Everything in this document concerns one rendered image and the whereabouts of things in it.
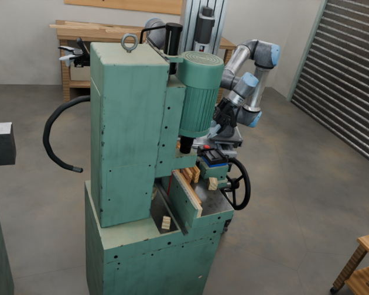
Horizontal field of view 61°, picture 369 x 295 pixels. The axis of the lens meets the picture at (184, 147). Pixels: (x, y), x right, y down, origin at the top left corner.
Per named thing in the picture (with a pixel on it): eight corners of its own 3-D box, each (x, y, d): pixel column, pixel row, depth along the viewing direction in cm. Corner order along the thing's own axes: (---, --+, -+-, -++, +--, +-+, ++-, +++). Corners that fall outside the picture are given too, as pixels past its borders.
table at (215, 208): (248, 215, 148) (252, 206, 145) (191, 229, 136) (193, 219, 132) (193, 146, 193) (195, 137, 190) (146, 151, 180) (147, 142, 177)
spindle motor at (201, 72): (216, 136, 134) (233, 66, 118) (178, 140, 127) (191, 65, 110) (198, 116, 147) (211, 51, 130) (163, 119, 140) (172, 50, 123)
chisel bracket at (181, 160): (194, 169, 148) (197, 154, 143) (167, 173, 142) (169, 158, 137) (188, 160, 153) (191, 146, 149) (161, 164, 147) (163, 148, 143)
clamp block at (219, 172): (225, 180, 164) (229, 166, 159) (202, 184, 158) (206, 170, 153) (212, 163, 174) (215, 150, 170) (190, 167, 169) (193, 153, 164)
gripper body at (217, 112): (206, 114, 153) (221, 94, 150) (217, 121, 158) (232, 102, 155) (214, 122, 147) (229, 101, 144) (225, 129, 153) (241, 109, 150)
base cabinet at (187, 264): (197, 314, 192) (223, 234, 154) (101, 349, 167) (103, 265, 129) (170, 254, 224) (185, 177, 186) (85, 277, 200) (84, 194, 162)
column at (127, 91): (150, 219, 142) (171, 64, 104) (99, 229, 133) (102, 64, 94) (135, 187, 159) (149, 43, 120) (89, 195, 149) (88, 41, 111)
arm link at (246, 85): (260, 81, 150) (259, 79, 142) (245, 100, 153) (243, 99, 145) (247, 72, 152) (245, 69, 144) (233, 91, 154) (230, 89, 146)
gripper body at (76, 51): (73, 67, 183) (94, 68, 187) (72, 53, 178) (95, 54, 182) (72, 61, 188) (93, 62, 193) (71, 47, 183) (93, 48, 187)
